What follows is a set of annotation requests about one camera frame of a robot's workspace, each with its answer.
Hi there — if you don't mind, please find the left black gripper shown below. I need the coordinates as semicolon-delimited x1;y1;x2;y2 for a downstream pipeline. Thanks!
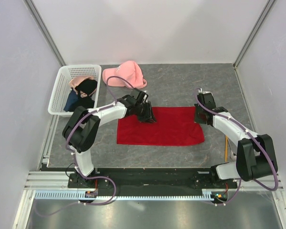
134;101;156;124

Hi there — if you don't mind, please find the red cloth napkin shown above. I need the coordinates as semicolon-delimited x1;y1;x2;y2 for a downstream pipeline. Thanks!
117;106;204;146

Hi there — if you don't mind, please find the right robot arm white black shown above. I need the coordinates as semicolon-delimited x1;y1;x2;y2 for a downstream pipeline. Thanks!
194;88;278;191

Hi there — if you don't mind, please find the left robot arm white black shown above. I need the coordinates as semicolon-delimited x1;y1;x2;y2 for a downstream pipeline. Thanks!
62;88;156;187

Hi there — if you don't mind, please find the orange utensil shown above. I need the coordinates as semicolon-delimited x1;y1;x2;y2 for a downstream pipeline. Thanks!
225;135;228;162

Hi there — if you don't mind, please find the pink baseball cap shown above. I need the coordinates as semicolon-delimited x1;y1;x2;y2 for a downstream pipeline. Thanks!
102;61;147;89

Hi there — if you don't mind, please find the black cloth in basket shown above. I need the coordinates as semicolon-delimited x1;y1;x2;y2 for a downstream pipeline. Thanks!
71;80;98;110

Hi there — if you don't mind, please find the navy blue cloth in basket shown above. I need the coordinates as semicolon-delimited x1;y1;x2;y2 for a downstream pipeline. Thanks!
63;90;78;112

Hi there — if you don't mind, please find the pink cloth in basket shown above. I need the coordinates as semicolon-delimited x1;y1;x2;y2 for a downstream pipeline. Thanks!
69;75;94;89

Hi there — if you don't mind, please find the white plastic basket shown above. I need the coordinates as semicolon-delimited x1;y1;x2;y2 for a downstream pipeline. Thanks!
48;64;102;117

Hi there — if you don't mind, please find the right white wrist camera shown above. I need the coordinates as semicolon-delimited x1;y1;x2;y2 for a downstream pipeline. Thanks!
198;88;211;94

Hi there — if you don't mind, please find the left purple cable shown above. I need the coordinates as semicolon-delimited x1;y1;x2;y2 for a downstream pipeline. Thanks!
64;76;148;217

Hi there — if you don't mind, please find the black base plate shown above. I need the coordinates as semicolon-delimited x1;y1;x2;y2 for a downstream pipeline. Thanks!
68;168;237;196

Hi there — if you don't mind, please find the light blue cable duct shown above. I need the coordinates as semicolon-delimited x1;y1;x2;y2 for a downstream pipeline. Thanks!
35;190;214;201

